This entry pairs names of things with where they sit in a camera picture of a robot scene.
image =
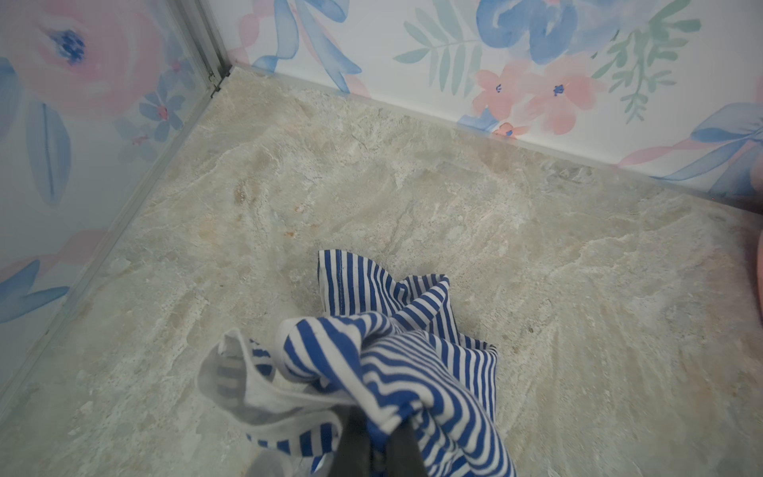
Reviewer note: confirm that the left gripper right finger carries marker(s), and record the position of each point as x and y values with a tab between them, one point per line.
402	454

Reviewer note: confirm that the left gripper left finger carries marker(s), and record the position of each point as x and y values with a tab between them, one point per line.
353	457

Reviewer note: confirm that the blue white striped cloth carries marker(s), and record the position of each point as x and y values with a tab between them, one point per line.
390	347

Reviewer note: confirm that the bright pink cloth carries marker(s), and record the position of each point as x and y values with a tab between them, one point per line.
758	273

